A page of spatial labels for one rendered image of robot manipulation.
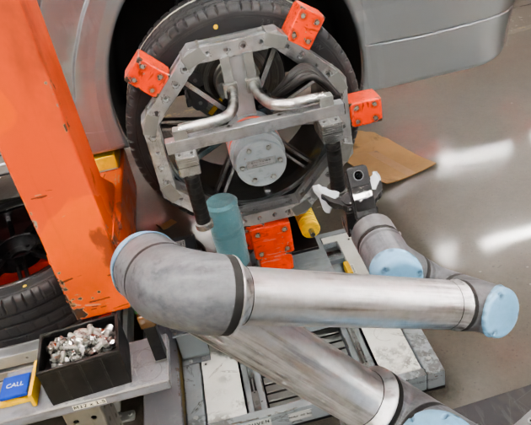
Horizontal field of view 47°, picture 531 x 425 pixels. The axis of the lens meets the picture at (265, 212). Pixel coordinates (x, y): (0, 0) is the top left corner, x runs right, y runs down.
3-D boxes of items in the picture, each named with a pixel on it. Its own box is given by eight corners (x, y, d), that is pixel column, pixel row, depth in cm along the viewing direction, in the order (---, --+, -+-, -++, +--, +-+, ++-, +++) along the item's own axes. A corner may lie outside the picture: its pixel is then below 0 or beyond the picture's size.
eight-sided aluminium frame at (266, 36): (352, 190, 182) (334, 8, 153) (359, 201, 177) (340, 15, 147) (175, 233, 179) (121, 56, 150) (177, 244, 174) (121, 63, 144)
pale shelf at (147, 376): (169, 341, 164) (166, 332, 163) (172, 388, 150) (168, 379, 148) (12, 379, 162) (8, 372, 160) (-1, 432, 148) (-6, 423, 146)
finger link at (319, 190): (308, 209, 141) (338, 221, 135) (304, 188, 138) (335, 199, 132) (316, 203, 143) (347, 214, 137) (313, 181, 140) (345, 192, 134)
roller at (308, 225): (301, 191, 205) (298, 177, 202) (323, 240, 180) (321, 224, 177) (284, 196, 204) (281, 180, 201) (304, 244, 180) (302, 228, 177)
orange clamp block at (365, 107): (343, 117, 170) (373, 110, 171) (351, 128, 164) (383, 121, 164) (340, 94, 167) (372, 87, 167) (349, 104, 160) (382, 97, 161)
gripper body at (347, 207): (340, 223, 137) (356, 254, 127) (336, 191, 133) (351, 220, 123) (372, 215, 138) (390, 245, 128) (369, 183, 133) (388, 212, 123)
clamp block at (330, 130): (334, 125, 148) (331, 105, 145) (345, 141, 141) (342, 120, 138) (313, 130, 148) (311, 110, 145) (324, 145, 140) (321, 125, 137)
